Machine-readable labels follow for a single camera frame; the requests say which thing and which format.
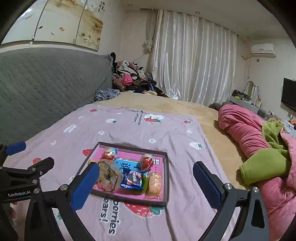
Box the grey quilted headboard cover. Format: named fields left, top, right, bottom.
left=0, top=47, right=114, bottom=145

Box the white satin curtain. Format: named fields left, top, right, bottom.
left=148, top=9, right=238, bottom=107

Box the person's left hand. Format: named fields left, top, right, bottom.
left=10, top=201, right=26, bottom=220

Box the pink strawberry print blanket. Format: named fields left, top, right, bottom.
left=0, top=105, right=241, bottom=241

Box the white arched frame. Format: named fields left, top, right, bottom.
left=245, top=81, right=259, bottom=102

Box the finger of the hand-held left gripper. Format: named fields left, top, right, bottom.
left=28, top=157, right=55, bottom=176
left=0, top=141, right=26, bottom=167

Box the dark brown cloth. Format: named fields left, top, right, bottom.
left=208, top=102, right=229, bottom=110

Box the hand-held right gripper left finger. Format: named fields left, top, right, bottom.
left=24, top=161, right=100, bottom=241

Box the green fleece blanket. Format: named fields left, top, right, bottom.
left=239, top=120, right=293, bottom=186

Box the cream fluffy plush toy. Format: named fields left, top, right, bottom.
left=94, top=159, right=124, bottom=193

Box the red snack bag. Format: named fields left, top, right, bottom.
left=102, top=147, right=119, bottom=161

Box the flower print wall panel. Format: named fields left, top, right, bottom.
left=0, top=0, right=104, bottom=51

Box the blue patterned cloth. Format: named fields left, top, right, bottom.
left=94, top=88, right=121, bottom=102

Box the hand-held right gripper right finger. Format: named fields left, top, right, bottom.
left=193, top=161, right=271, bottom=241

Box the white desk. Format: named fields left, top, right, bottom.
left=230, top=98, right=266, bottom=114

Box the air conditioner hose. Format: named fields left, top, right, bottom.
left=240, top=54, right=251, bottom=79

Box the black television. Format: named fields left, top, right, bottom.
left=281, top=77, right=296, bottom=112

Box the pile of clothes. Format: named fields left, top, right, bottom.
left=111, top=52, right=171, bottom=98

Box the green fluffy ring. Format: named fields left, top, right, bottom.
left=136, top=173, right=149, bottom=193

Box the beige bed sheet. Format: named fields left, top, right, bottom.
left=99, top=91, right=255, bottom=193

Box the white air conditioner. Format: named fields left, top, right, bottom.
left=250, top=44, right=277, bottom=58

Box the shallow grey cardboard box tray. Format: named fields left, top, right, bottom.
left=88, top=141, right=170, bottom=207

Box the pink quilt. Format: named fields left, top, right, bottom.
left=217, top=104, right=296, bottom=241

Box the dark bag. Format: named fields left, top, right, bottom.
left=232, top=89, right=251, bottom=101

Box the blue cookie packet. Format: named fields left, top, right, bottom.
left=120, top=168, right=144, bottom=190

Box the orange cake packet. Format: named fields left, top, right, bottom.
left=147, top=172, right=162, bottom=198

